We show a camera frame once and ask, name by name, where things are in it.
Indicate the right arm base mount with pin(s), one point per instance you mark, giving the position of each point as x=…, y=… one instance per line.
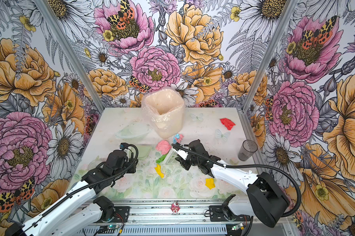
x=223, y=214

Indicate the grey transparent plastic cup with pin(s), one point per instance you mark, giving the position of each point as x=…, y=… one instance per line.
x=248, y=148

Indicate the large pink paper scrap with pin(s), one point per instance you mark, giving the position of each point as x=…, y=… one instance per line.
x=163, y=147

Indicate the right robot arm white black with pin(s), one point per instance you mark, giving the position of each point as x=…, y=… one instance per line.
x=266, y=201

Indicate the aluminium front rail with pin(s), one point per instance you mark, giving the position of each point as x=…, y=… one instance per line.
x=156, y=218

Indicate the green plastic dustpan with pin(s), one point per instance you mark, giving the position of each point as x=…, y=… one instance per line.
x=143, y=151

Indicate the green paper scrap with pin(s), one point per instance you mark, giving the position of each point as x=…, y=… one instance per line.
x=161, y=159

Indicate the yellow paper scrap centre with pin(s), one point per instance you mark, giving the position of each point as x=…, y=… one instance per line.
x=159, y=171

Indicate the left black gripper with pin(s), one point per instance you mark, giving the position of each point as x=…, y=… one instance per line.
x=131, y=167

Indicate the blue paper scrap near bin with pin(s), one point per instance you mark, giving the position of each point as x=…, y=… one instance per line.
x=176, y=138

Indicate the small pink figurine on rail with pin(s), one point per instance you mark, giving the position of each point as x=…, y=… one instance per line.
x=175, y=207

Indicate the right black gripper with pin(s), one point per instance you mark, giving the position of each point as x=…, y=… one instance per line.
x=183, y=162

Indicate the red paper scrap back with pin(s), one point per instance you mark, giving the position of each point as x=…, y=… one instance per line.
x=227, y=123

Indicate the yellow paper scrap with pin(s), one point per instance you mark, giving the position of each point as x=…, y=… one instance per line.
x=159, y=171
x=209, y=183

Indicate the cream bin with plastic bag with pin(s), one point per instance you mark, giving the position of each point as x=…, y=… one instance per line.
x=164, y=110

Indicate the yellow paper scrap front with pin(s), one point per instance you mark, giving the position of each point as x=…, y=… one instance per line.
x=209, y=183

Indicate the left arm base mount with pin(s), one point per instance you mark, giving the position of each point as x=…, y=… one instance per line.
x=112, y=214

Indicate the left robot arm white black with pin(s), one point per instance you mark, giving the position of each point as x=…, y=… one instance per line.
x=51, y=219

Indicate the green hand brush white bristles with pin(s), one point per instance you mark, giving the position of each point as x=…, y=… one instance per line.
x=180, y=151

